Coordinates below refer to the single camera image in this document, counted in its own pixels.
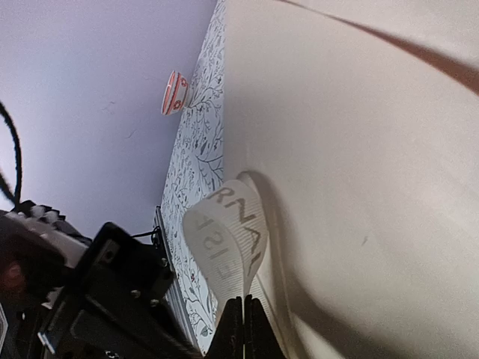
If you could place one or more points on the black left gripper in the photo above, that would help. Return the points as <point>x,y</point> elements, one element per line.
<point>73,297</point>

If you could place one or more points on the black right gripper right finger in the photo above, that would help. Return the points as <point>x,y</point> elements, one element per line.
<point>259,339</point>

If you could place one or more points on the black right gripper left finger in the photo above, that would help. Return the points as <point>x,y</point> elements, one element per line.
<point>227,342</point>

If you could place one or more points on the cream ribbon bow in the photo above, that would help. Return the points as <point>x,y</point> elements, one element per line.
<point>227,235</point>

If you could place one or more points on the peach wrapping paper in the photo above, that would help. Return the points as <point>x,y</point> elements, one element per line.
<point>358,122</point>

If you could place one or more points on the floral tablecloth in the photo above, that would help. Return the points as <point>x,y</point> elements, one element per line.
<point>196,167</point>

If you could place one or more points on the red white patterned bowl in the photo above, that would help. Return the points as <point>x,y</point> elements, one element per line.
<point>177,94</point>

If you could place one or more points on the front aluminium rail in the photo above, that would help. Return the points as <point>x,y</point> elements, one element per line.
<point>181,297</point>

